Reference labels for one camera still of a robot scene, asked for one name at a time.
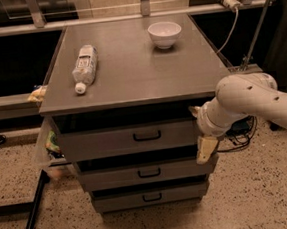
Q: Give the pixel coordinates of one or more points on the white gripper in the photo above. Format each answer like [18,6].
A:
[203,120]

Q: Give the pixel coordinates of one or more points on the grey top drawer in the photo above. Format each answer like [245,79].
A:
[113,132]

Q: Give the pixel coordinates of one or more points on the grey drawer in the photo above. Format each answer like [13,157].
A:
[142,195]
[142,168]
[113,132]

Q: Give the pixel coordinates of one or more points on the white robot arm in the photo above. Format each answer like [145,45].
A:
[237,96]

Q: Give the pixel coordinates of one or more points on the grey bottom drawer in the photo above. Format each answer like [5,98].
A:
[142,195]

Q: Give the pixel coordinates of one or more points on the grey drawer cabinet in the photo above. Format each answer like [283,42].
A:
[131,70]

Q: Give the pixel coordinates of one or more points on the grey middle drawer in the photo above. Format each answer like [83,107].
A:
[142,168]

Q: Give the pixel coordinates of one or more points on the white ceramic bowl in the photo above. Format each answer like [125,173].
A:
[164,34]

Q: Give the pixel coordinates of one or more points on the clear plastic water bottle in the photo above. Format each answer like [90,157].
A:
[84,72]

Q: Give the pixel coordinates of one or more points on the clear plastic bag of items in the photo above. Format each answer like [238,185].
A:
[47,155]

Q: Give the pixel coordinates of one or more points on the yellow snack packet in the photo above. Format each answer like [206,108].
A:
[38,94]

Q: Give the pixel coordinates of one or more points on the black metal floor frame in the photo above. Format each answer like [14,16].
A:
[28,207]

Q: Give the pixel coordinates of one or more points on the grey metal rail frame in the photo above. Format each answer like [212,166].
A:
[24,22]

